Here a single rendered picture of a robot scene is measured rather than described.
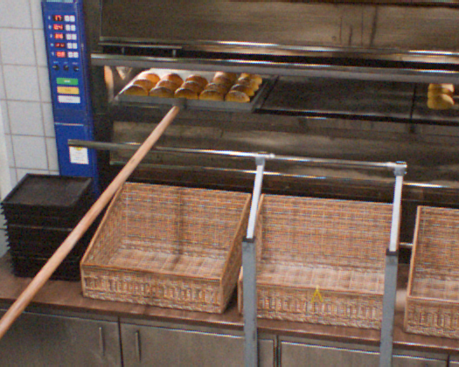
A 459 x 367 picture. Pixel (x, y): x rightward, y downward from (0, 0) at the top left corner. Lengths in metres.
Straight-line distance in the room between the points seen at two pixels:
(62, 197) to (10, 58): 0.61
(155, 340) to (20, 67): 1.22
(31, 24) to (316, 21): 1.13
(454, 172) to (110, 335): 1.43
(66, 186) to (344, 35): 1.24
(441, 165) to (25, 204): 1.58
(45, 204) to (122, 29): 0.73
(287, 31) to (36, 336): 1.51
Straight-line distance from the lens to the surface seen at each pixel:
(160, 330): 3.49
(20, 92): 3.89
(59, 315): 3.62
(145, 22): 3.59
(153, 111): 3.70
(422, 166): 3.59
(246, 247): 3.15
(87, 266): 3.51
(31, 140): 3.96
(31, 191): 3.73
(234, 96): 3.65
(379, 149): 3.59
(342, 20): 3.43
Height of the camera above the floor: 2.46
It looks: 25 degrees down
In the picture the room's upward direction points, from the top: 1 degrees counter-clockwise
